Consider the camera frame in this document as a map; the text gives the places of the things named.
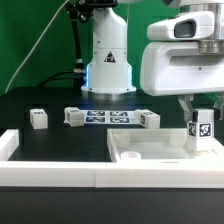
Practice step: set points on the white square tabletop part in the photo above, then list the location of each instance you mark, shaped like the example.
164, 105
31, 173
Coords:
147, 145

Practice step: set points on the blue fiducial marker sheet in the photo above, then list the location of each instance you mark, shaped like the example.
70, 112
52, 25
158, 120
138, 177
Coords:
106, 117

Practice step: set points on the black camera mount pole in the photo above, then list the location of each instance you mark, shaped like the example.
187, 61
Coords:
81, 11

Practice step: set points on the white U-shaped fence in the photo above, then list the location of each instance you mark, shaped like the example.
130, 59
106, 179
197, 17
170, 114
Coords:
196, 173

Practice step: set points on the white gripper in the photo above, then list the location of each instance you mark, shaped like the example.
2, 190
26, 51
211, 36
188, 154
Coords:
176, 68

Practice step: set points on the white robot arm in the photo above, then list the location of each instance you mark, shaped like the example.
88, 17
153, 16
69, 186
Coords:
200, 21

